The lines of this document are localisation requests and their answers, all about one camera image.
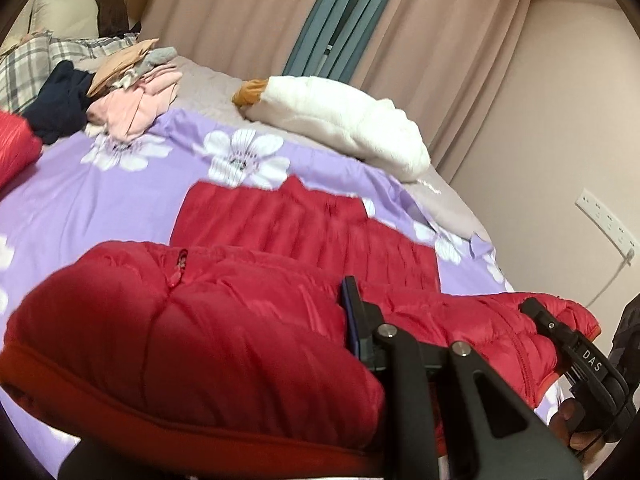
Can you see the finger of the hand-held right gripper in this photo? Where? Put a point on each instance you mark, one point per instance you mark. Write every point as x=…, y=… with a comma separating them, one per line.
x=547, y=322

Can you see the white wall socket strip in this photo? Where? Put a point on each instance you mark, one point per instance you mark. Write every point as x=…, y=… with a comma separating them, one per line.
x=605, y=220

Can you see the person's right hand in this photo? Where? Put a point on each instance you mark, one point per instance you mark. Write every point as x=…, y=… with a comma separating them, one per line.
x=570, y=425

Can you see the purple floral bed sheet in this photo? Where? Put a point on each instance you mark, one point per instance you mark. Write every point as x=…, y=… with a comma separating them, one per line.
x=100, y=195

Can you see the tan garment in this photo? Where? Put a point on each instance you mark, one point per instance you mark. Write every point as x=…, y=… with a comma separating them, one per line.
x=120, y=65

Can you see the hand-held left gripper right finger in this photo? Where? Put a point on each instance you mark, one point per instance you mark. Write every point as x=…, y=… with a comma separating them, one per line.
x=352, y=320

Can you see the bright red folded puffer jacket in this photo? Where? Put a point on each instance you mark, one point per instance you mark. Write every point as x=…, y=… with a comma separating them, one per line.
x=15, y=145

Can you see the navy garment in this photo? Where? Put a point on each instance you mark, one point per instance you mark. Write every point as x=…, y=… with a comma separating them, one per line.
x=55, y=100

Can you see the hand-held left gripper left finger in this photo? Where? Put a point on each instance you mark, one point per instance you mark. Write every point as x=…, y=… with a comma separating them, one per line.
x=100, y=465

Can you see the teal curtain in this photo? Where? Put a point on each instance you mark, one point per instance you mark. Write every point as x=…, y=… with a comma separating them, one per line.
x=340, y=15

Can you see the grey garment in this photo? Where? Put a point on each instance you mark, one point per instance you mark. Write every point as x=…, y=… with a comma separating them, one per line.
x=160, y=57

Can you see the dark brown cushion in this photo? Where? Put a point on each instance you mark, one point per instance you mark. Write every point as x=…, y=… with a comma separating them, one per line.
x=112, y=12

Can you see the pink curtain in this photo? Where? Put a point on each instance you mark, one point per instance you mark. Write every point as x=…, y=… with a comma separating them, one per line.
x=235, y=15
x=450, y=60

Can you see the plaid grey blanket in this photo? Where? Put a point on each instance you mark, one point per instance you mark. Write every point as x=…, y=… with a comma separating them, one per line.
x=30, y=70

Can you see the pink garment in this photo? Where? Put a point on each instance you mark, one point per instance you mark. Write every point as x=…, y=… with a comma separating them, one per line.
x=135, y=105

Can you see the beige headboard cushion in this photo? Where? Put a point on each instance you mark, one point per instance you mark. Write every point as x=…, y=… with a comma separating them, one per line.
x=65, y=15

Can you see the grey quilted bed cover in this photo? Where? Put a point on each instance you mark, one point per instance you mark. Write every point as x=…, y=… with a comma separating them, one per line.
x=450, y=210

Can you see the white goose plush toy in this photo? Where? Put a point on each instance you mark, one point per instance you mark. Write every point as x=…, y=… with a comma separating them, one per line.
x=340, y=115

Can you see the dark red puffer jacket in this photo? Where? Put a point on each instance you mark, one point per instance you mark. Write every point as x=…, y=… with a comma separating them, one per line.
x=200, y=350

